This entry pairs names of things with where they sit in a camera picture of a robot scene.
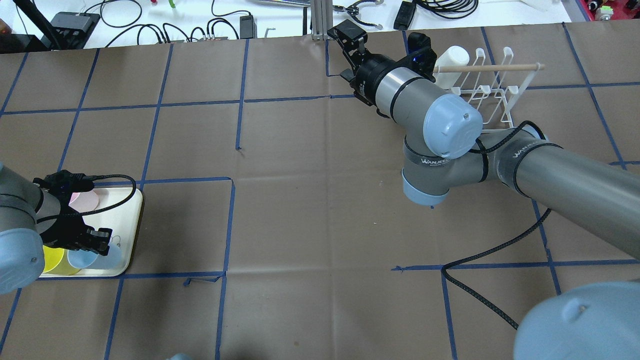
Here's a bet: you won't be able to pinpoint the pink cup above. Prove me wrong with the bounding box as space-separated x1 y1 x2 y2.
68 190 99 213

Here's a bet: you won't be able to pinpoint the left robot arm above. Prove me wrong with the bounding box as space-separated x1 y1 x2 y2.
0 165 113 294

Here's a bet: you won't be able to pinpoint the yellow cup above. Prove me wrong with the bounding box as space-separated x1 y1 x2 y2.
42 246 81 276

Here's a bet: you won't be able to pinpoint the coiled black cable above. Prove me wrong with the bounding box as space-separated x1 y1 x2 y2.
417 0 481 20

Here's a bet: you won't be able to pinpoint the aluminium frame post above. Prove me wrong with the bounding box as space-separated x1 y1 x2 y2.
310 0 333 41

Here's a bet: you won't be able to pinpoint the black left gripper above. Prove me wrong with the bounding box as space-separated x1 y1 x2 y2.
32 170 113 256

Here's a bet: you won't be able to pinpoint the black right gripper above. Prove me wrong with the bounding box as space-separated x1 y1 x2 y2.
350 52 397 106

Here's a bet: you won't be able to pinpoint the white wire cup rack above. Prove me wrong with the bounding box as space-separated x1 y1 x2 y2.
433 47 546 132

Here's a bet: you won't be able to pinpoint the white ikea cup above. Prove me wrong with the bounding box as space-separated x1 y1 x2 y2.
434 45 470 89

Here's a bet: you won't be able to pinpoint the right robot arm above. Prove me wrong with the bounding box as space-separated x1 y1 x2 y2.
341 48 639 360

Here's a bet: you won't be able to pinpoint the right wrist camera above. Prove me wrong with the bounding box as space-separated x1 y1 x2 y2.
327 19 368 53

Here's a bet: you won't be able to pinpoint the cream plastic tray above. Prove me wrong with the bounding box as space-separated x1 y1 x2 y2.
73 187 143 278

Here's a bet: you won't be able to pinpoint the light blue cup near base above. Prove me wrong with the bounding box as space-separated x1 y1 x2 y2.
66 244 122 271

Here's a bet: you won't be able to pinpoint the black power adapter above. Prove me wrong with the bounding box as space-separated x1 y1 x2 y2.
393 0 417 31

